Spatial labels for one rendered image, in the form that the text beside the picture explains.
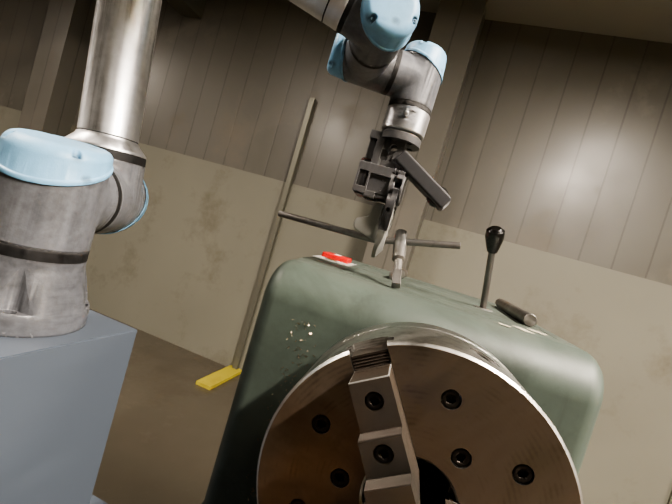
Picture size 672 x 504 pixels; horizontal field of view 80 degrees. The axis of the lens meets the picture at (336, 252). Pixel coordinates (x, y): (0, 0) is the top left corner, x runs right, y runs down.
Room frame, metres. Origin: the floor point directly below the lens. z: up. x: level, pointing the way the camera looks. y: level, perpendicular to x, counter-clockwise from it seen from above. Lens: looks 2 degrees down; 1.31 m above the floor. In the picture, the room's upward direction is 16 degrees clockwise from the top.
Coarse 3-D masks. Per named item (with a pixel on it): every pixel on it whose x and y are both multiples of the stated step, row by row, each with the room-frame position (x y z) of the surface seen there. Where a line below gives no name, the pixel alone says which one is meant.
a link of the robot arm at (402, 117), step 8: (392, 104) 0.68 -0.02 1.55; (400, 104) 0.67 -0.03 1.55; (392, 112) 0.67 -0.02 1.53; (400, 112) 0.67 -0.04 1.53; (408, 112) 0.66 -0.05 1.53; (416, 112) 0.66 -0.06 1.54; (424, 112) 0.67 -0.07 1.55; (384, 120) 0.69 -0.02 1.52; (392, 120) 0.67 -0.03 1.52; (400, 120) 0.66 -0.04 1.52; (408, 120) 0.66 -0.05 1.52; (416, 120) 0.66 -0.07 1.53; (424, 120) 0.67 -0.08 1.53; (384, 128) 0.69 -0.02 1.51; (392, 128) 0.67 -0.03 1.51; (400, 128) 0.66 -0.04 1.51; (408, 128) 0.66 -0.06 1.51; (416, 128) 0.66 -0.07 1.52; (424, 128) 0.68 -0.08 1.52; (416, 136) 0.68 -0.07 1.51
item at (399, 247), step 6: (396, 234) 0.69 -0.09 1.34; (402, 234) 0.69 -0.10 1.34; (396, 240) 0.68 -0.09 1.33; (402, 240) 0.68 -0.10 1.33; (396, 246) 0.67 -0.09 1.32; (402, 246) 0.67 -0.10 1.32; (396, 252) 0.66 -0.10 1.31; (402, 252) 0.66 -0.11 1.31; (396, 258) 0.66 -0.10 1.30; (402, 258) 0.66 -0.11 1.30; (396, 264) 0.65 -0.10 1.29; (396, 270) 0.64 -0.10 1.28; (396, 276) 0.63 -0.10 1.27; (396, 282) 0.62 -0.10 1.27
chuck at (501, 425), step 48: (384, 336) 0.42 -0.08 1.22; (432, 336) 0.42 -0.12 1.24; (336, 384) 0.40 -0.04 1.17; (432, 384) 0.38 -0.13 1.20; (480, 384) 0.37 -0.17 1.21; (288, 432) 0.40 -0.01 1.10; (336, 432) 0.39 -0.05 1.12; (432, 432) 0.38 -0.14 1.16; (480, 432) 0.37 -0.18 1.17; (528, 432) 0.36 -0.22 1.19; (288, 480) 0.40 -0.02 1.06; (336, 480) 0.39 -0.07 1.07; (480, 480) 0.37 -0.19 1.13; (528, 480) 0.36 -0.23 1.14; (576, 480) 0.35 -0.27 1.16
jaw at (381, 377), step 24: (360, 360) 0.39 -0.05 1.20; (384, 360) 0.39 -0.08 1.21; (360, 384) 0.35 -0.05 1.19; (384, 384) 0.35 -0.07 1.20; (360, 408) 0.35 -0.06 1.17; (384, 408) 0.35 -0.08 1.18; (360, 432) 0.35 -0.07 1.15; (384, 432) 0.34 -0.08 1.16; (408, 432) 0.37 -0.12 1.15; (384, 456) 0.33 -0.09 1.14; (408, 456) 0.33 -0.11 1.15; (384, 480) 0.32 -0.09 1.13; (408, 480) 0.31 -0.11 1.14
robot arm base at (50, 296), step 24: (0, 264) 0.44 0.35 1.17; (24, 264) 0.44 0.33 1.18; (48, 264) 0.46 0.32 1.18; (72, 264) 0.48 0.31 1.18; (0, 288) 0.43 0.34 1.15; (24, 288) 0.44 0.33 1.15; (48, 288) 0.46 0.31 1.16; (72, 288) 0.49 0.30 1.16; (0, 312) 0.43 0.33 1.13; (24, 312) 0.44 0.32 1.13; (48, 312) 0.46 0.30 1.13; (72, 312) 0.48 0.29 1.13; (0, 336) 0.43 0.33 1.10; (24, 336) 0.44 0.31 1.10; (48, 336) 0.46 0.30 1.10
